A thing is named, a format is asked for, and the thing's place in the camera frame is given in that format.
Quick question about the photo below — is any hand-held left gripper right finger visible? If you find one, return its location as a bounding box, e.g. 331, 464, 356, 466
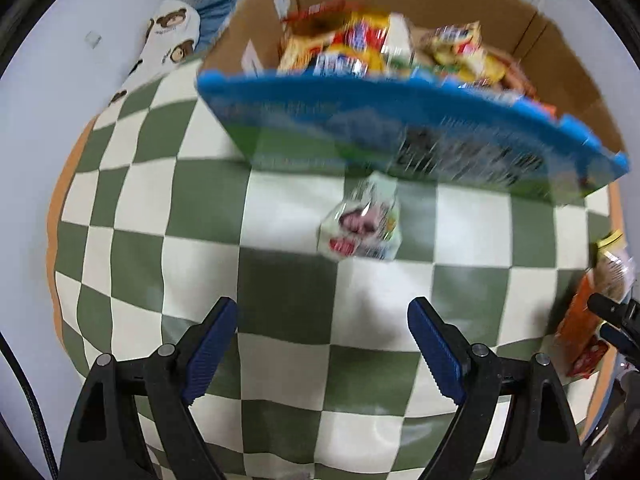
407, 297, 585, 480

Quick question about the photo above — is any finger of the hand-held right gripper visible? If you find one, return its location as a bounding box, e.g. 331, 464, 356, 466
599, 323, 640, 362
588, 293, 640, 324

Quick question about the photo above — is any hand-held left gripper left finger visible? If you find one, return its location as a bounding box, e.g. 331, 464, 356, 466
59, 297, 239, 480

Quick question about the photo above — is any orange red snack packet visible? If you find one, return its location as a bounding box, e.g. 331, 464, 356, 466
555, 265, 610, 378

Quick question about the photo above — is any clear yellow-edged bread packet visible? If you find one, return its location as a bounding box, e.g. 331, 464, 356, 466
595, 230, 637, 301

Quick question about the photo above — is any small white pink snack packet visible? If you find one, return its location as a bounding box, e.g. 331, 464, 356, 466
318, 172, 403, 262

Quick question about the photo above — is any yellow panda print packet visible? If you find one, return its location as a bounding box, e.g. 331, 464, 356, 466
420, 21, 506, 86

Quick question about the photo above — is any long red noodle snack packet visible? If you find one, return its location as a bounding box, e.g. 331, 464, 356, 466
276, 12, 396, 78

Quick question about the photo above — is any white wrapper packet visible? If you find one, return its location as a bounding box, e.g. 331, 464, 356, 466
387, 14, 416, 61

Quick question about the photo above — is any green white checkered mat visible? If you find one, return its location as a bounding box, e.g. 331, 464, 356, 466
46, 55, 626, 480

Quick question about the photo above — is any white bear print pillow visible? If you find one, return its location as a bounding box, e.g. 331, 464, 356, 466
107, 0, 202, 108

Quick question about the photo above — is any black cable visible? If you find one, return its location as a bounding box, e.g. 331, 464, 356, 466
0, 332, 56, 480

